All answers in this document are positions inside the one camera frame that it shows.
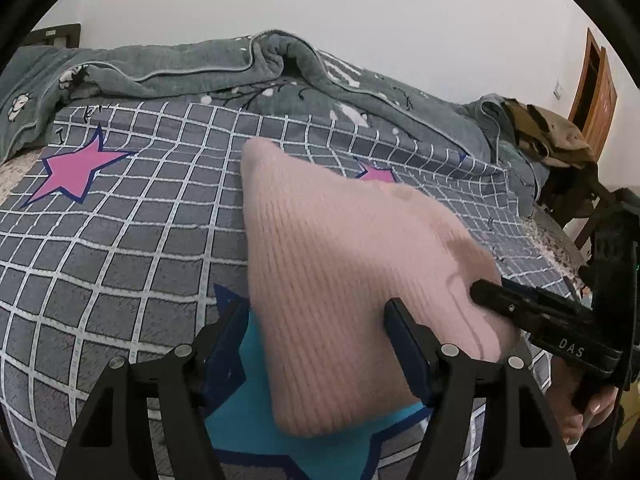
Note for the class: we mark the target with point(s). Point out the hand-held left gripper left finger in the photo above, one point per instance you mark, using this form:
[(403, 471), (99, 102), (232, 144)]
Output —
[(230, 342)]

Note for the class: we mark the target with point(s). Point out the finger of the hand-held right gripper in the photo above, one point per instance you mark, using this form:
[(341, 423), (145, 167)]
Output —
[(550, 297), (540, 330)]

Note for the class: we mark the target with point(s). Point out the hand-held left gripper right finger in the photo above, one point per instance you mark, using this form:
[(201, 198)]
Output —
[(400, 345)]

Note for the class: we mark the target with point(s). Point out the pink knit sweater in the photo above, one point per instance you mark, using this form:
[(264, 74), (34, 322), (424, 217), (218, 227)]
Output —
[(340, 270)]

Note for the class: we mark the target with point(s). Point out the person's right hand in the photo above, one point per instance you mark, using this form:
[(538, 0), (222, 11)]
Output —
[(565, 400)]

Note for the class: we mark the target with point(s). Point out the dark chair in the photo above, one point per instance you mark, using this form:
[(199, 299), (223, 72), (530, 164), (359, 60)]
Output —
[(580, 200)]

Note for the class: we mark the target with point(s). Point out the khaki garment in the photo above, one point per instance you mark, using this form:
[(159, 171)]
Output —
[(555, 140)]

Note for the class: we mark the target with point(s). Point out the grey checked star duvet cover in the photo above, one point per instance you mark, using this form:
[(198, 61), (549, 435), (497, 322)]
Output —
[(125, 240)]

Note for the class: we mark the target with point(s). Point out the brown wooden door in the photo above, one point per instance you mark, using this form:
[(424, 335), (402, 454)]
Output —
[(600, 95)]

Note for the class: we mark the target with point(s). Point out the grey fleece blanket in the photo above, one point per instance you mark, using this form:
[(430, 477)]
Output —
[(150, 67)]

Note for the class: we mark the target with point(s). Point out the dark wooden headboard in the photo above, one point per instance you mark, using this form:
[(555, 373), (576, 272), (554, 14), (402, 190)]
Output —
[(60, 35)]

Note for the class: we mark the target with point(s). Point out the white wall switch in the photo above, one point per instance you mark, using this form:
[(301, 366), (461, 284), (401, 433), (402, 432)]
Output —
[(558, 91)]

